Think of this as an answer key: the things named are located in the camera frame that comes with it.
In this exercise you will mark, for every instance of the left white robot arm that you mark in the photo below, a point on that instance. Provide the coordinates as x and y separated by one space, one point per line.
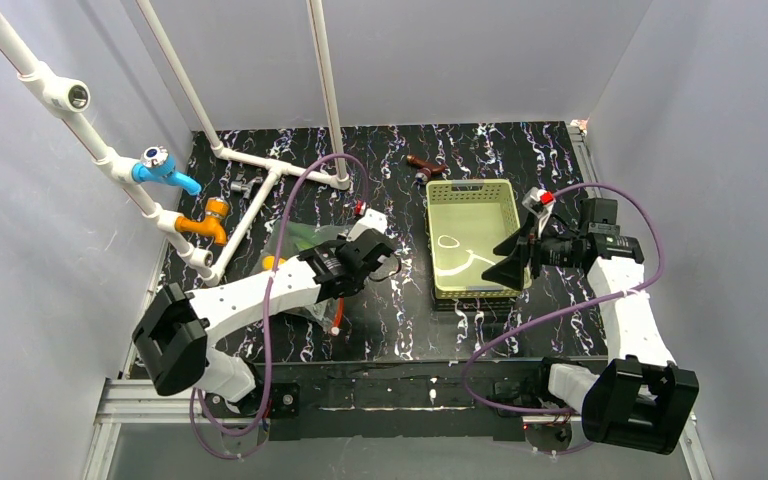
177 334

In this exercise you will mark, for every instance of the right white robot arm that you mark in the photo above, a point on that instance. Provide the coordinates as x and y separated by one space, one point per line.
641 399

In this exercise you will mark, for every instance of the yellow-green plastic basket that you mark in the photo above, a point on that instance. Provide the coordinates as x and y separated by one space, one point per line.
466 220

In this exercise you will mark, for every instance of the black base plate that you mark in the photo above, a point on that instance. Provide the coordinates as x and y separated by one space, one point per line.
496 399

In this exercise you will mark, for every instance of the white PVC pipe frame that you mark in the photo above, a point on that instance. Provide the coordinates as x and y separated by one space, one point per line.
201 245

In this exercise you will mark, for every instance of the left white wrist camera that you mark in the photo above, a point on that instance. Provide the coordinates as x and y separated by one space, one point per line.
371 220

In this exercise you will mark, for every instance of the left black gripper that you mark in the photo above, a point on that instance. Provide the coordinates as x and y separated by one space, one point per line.
367 258

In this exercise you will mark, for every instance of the clear zip top bag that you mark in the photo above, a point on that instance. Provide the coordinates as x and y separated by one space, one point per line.
327 314

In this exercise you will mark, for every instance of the blue plastic faucet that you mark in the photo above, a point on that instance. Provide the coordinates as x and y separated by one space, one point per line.
157 165

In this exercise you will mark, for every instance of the orange plastic faucet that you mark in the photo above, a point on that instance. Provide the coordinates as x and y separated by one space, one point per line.
216 210

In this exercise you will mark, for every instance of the grey metal faucet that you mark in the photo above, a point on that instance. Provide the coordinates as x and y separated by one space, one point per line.
246 187

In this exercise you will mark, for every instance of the aluminium frame rail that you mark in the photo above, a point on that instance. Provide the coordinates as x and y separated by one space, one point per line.
138 434

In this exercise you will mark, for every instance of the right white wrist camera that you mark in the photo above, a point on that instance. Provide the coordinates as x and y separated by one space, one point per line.
539 205

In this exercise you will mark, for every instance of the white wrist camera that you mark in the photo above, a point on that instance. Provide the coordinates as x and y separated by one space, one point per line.
539 205
371 220

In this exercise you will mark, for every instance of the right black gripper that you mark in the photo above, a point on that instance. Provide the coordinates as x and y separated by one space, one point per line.
533 245

